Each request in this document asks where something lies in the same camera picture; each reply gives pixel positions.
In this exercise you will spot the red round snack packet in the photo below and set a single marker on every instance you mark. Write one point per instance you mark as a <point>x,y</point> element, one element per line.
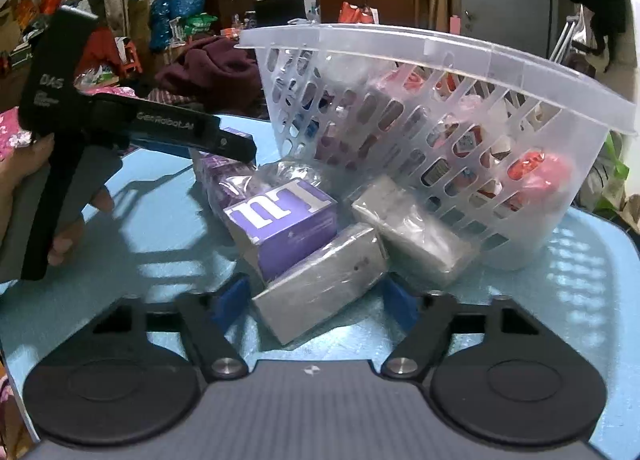
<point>542,173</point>

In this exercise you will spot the grey box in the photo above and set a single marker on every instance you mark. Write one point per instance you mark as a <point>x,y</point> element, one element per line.
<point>320,280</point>
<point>410,230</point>

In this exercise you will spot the blue plastic bag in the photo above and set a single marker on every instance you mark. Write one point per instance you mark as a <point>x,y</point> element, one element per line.
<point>172,15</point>

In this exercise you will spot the grey door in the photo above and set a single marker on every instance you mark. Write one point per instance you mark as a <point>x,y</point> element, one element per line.
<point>500,0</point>

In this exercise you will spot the red plastic stool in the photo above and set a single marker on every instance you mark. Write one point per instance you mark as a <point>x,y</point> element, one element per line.
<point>131,58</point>

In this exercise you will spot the red cloth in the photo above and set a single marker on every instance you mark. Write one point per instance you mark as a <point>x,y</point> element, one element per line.
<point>102,50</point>

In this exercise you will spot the green plastic bag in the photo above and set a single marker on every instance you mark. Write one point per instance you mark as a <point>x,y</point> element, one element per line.
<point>612,175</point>

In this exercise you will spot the person's left hand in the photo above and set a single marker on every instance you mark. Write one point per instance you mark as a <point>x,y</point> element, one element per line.
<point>22,160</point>

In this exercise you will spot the pink floral blanket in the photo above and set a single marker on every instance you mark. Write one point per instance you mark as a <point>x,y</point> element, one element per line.
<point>12,135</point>

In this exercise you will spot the purple box with white print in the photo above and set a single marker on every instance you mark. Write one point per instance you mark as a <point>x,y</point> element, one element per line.
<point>285,220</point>

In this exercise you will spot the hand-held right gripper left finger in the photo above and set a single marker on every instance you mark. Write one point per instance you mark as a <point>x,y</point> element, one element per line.
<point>232,297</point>

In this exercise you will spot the white plastic basket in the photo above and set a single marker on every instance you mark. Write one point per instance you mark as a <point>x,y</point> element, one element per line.
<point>450,65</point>

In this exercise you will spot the small green basket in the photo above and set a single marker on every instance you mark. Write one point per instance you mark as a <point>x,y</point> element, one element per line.
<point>200,24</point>

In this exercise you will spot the black television screen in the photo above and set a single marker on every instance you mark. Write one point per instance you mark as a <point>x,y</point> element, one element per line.
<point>280,10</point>

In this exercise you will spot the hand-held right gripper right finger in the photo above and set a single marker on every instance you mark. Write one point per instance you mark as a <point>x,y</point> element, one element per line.
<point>402,300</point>

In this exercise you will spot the small red box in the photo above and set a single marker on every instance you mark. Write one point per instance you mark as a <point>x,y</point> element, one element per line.
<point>415,85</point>

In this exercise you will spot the maroon blanket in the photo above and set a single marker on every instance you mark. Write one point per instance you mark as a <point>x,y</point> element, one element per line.
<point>210,70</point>

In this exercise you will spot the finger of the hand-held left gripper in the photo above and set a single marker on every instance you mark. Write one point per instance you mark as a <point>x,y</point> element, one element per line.
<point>170,123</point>

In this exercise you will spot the metal crutches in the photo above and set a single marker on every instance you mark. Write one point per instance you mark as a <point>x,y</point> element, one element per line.
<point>567,35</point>

